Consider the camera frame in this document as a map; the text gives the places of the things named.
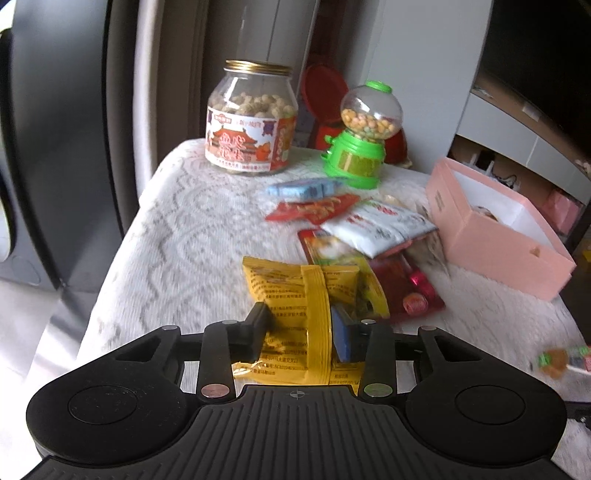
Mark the yellow snack packet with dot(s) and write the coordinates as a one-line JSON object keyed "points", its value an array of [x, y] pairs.
{"points": [[295, 304]]}

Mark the clear red candy bag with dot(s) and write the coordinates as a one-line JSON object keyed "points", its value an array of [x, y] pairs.
{"points": [[415, 295]]}

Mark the green toy gumball machine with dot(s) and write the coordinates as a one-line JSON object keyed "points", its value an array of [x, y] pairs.
{"points": [[355, 157]]}

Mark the brown cardboard box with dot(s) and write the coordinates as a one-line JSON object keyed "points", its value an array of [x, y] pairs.
{"points": [[521, 110]]}

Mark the white shelf cabinet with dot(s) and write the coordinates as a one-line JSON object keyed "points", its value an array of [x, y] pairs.
{"points": [[461, 115]]}

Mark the glass jar with gold lid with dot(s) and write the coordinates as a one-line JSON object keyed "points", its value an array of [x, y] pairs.
{"points": [[249, 129]]}

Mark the light blue snack packet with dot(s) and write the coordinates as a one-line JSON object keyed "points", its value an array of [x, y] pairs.
{"points": [[300, 190]]}

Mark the red snack packet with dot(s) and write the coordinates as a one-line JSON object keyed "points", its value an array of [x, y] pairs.
{"points": [[318, 247]]}

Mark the orange-red snack packet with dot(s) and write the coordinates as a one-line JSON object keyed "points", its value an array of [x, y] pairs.
{"points": [[314, 210]]}

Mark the wrapped lollipop candy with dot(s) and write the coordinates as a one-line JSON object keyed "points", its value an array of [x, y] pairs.
{"points": [[554, 360]]}

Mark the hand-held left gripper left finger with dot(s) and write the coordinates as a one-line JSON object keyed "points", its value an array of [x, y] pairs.
{"points": [[259, 323]]}

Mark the grey tall appliance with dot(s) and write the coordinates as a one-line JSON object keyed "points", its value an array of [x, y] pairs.
{"points": [[60, 138]]}

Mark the red lidded container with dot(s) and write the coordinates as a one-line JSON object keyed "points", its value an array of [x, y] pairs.
{"points": [[323, 92]]}

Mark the white lace tablecloth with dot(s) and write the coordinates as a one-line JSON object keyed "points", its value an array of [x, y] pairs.
{"points": [[184, 240]]}

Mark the pink small bag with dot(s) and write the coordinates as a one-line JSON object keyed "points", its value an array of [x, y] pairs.
{"points": [[563, 207]]}

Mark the pink cardboard box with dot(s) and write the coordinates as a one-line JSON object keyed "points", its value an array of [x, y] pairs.
{"points": [[480, 244]]}

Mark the white snack packet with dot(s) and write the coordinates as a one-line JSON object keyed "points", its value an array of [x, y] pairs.
{"points": [[374, 228]]}

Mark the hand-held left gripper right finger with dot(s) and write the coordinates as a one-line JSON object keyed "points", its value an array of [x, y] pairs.
{"points": [[344, 337]]}

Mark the brown wrapped snack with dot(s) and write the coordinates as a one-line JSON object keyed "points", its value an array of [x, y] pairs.
{"points": [[485, 213]]}

